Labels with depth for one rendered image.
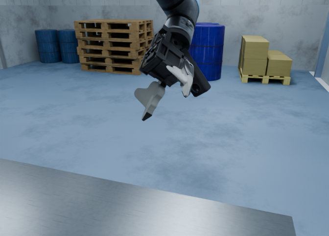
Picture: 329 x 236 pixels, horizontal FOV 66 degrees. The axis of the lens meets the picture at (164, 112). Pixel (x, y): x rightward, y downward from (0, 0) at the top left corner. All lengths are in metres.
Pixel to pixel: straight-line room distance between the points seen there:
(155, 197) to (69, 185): 0.23
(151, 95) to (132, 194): 0.25
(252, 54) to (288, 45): 1.57
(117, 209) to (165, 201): 0.11
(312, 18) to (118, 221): 5.91
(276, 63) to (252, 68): 0.41
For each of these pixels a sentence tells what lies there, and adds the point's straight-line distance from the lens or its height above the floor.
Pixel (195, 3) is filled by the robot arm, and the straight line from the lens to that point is 0.71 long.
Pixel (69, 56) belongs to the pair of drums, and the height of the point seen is 0.17.
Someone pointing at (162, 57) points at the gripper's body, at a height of 1.16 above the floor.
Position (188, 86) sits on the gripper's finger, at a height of 1.12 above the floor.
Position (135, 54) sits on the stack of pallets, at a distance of 5.05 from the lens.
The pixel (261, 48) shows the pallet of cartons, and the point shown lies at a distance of 4.76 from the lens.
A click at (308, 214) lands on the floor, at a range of 2.03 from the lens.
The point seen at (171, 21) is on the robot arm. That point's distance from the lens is 0.64.
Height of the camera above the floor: 1.25
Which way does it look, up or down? 22 degrees down
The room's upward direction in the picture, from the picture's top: straight up
